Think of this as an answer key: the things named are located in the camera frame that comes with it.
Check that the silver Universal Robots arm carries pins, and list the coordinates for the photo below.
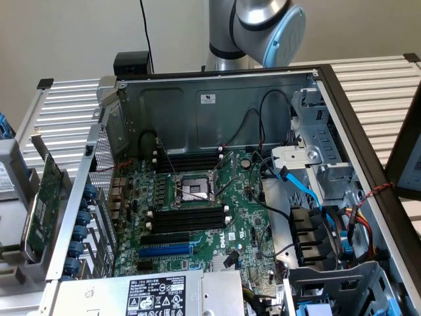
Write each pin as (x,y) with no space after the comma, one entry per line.
(256,26)

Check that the metal socket cover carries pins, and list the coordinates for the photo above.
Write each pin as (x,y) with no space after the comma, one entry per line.
(215,177)

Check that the thin metal locking lever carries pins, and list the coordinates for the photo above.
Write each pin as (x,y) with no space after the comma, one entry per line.
(167,158)
(228,186)
(192,194)

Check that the silver coin battery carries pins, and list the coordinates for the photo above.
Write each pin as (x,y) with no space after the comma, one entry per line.
(245,163)

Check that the silver CPU socket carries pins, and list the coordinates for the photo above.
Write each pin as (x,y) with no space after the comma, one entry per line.
(192,191)

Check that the white sticker label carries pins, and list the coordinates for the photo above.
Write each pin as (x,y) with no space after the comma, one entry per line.
(207,98)

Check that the green Dell motherboard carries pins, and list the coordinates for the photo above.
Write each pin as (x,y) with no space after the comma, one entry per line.
(243,210)

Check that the open metal PC case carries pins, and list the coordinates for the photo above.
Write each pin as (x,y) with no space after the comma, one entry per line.
(250,89)

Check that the long black expansion slot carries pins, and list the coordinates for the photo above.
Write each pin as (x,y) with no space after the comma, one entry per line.
(164,238)

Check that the blue expansion slot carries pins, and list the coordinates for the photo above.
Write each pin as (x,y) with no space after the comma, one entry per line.
(164,251)

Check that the small silver heat sink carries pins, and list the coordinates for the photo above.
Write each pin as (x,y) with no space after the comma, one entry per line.
(218,263)

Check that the silver metal disk bay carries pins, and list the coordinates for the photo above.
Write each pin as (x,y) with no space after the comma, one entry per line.
(315,131)

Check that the black plastic fan shroud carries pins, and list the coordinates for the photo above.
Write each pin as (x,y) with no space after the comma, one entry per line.
(306,230)

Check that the short black expansion slot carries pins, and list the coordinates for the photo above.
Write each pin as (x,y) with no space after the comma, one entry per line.
(144,266)

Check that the blue slot retention clip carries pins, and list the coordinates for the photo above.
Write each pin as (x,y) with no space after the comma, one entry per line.
(79,233)
(88,191)
(71,266)
(83,219)
(76,249)

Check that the black box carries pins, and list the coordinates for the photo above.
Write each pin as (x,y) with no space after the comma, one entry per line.
(123,64)

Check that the blue plastic fan clip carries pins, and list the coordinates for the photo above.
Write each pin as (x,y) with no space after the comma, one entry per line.
(347,247)

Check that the green graphics card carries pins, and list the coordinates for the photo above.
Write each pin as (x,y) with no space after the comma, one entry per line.
(46,197)

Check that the silver power supply with label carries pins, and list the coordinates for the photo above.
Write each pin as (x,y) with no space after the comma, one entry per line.
(98,296)

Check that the black table corner cap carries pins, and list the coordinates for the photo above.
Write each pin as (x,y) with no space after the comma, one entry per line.
(411,58)
(45,84)

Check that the grey perforated drive cage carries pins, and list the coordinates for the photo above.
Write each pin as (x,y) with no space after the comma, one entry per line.
(345,279)

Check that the black framed panel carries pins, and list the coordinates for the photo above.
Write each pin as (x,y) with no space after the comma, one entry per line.
(393,168)

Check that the silver disk drive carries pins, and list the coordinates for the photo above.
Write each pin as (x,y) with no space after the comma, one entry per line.
(8,181)

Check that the blue plastic holder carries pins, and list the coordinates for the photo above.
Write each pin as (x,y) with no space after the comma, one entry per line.
(5,126)

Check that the grey parts rack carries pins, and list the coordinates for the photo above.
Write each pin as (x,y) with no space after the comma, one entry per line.
(13,227)

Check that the blue plastic drive rail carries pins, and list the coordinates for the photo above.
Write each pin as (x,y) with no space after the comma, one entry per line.
(315,311)
(393,303)

